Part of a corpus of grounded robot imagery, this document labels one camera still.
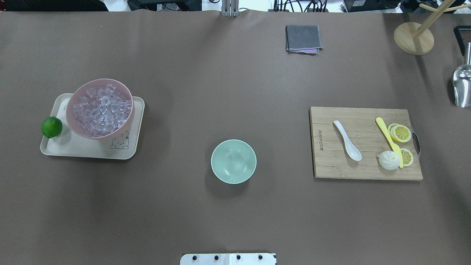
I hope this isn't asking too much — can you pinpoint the green ceramic bowl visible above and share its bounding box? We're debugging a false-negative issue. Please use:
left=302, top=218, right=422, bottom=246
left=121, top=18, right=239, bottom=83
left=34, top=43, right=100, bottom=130
left=210, top=139, right=258, bottom=184

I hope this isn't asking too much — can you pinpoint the white ceramic spoon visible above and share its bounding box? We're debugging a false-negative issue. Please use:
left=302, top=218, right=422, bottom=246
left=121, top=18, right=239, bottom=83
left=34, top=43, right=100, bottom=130
left=333, top=120, right=363, bottom=162

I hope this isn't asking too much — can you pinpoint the pink bowl of ice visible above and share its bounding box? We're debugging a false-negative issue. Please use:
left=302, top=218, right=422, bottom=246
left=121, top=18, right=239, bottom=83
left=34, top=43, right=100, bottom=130
left=65, top=78, right=135, bottom=140

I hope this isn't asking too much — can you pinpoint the steel ice scoop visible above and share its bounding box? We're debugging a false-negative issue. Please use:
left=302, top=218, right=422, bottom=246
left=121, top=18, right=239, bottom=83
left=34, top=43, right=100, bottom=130
left=453, top=42, right=471, bottom=108

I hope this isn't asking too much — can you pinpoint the bamboo cutting board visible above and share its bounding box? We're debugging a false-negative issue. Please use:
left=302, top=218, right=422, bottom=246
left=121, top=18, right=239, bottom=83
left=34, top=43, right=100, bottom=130
left=310, top=107, right=423, bottom=181

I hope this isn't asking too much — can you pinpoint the grey folded cloth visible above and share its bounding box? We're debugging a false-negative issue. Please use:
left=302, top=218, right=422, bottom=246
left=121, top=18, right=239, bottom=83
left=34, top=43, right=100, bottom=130
left=285, top=25, right=324, bottom=55

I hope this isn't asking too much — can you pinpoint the yellow plastic knife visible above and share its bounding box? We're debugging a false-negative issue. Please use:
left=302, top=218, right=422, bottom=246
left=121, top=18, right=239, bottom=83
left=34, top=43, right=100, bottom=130
left=375, top=117, right=404, bottom=168

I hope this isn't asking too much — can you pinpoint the upper lemon slice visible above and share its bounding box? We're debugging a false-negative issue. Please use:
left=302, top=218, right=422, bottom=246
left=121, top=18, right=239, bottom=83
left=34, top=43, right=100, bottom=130
left=387, top=123, right=412, bottom=143

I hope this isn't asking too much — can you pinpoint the lemon slice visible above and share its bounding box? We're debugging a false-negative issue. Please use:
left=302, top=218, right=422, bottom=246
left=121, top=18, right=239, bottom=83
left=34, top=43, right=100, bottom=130
left=387, top=123, right=412, bottom=143
left=400, top=148, right=414, bottom=167

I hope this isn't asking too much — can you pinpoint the beige rabbit tray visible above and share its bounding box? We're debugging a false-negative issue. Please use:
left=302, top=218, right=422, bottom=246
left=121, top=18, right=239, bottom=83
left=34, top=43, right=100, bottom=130
left=40, top=93, right=145, bottom=160

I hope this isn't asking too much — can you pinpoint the lower lemon slice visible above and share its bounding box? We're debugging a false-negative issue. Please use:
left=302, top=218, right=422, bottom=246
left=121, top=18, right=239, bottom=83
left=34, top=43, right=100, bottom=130
left=400, top=148, right=414, bottom=167

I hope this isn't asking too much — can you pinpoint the green lime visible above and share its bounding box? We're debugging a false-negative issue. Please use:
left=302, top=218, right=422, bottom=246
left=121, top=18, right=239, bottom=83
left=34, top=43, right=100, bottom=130
left=41, top=116, right=63, bottom=138

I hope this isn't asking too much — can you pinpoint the wooden cup tree stand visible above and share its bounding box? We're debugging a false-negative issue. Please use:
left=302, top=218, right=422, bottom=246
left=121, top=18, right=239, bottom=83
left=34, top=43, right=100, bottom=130
left=393, top=0, right=471, bottom=56

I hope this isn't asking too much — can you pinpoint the aluminium frame post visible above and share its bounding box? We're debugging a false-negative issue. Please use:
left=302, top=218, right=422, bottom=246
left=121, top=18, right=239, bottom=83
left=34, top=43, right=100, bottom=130
left=220, top=0, right=240, bottom=17

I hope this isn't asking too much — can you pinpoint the white camera pedestal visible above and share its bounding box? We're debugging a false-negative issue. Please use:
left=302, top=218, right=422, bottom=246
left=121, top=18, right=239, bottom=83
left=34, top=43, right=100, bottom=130
left=180, top=252, right=277, bottom=265

